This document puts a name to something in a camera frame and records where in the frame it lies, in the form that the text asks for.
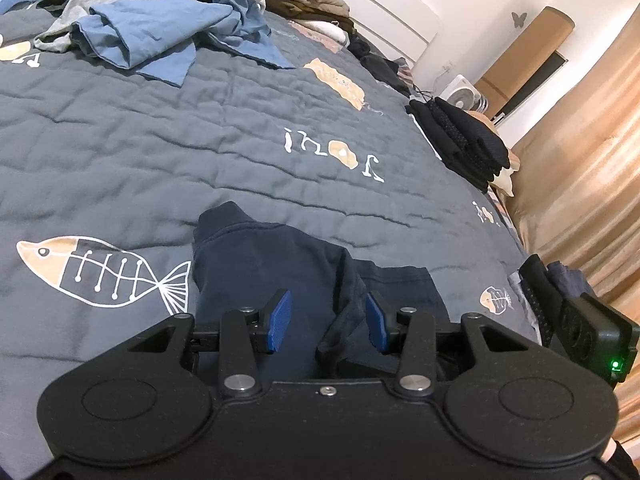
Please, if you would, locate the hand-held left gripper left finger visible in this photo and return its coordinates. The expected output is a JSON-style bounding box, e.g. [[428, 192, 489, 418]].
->
[[126, 288, 294, 401]]

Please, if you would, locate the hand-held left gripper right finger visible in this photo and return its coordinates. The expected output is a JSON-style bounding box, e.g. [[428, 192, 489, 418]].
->
[[364, 291, 544, 402]]

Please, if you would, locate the navy T-shirt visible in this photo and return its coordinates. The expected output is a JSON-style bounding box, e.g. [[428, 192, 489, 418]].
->
[[191, 200, 452, 382]]

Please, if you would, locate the person's right forearm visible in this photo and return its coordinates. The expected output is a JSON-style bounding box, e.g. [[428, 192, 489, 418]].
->
[[607, 439, 640, 480]]

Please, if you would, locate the stack of black folded clothes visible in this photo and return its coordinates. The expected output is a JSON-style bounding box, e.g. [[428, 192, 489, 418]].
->
[[406, 95, 513, 193]]

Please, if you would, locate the peach curtain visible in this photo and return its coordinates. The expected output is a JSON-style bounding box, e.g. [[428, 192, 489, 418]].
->
[[504, 9, 640, 442]]

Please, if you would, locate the grey fish print quilt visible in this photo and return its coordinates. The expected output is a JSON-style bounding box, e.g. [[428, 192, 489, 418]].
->
[[0, 7, 547, 480]]

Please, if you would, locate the white fan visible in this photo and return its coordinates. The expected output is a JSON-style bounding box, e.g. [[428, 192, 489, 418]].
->
[[439, 73, 489, 114]]

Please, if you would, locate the black garment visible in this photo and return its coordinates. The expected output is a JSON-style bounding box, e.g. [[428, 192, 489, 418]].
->
[[345, 34, 417, 98]]

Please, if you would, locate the white pillow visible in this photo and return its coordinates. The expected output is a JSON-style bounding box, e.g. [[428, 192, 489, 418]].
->
[[291, 18, 352, 54]]

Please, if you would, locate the white headboard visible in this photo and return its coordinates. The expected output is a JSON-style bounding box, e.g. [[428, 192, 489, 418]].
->
[[299, 0, 442, 67]]

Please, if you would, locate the light blue garment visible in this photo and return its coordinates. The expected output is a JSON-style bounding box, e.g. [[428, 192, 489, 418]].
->
[[69, 0, 297, 89]]

